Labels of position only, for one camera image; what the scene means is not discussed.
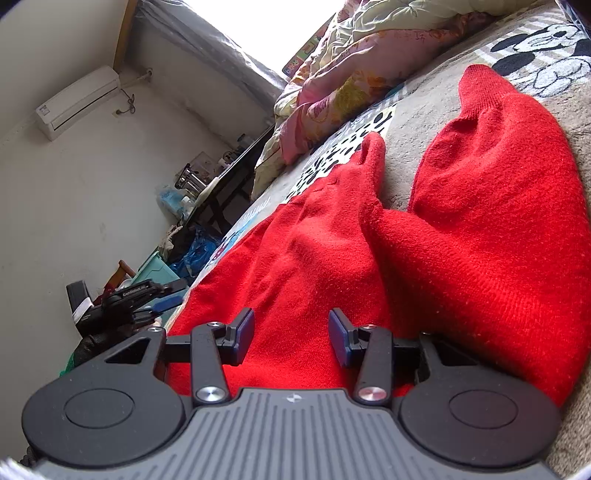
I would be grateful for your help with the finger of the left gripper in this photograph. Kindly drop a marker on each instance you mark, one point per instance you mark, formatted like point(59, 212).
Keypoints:
point(165, 304)

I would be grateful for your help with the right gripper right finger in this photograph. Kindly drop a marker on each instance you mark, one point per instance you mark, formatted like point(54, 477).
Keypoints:
point(452, 406)

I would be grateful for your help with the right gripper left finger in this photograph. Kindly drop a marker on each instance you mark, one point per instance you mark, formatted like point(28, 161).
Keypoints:
point(131, 400)

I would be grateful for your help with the red knit sweater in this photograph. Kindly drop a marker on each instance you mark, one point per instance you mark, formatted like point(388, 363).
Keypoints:
point(415, 258)

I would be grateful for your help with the blue plastic bag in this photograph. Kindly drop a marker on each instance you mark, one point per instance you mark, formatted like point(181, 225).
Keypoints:
point(191, 250)

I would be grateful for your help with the dark side table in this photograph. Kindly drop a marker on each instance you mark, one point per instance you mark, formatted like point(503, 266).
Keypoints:
point(230, 184)

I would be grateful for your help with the metal rack on table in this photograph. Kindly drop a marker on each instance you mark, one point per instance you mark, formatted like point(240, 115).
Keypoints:
point(188, 179)

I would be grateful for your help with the grey window curtain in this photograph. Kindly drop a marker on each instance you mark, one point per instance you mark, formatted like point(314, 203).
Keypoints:
point(183, 27)

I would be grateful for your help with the colourful alphabet play mat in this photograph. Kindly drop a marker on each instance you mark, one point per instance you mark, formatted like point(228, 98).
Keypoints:
point(305, 51)

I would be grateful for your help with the floral quilted comforter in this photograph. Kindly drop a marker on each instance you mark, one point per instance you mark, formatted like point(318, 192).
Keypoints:
point(370, 47)

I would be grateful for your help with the Mickey Mouse fleece blanket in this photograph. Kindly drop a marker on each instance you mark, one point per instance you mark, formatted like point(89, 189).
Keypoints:
point(508, 92)

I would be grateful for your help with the white wall air conditioner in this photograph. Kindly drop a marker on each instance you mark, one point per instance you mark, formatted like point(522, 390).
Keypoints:
point(61, 111)

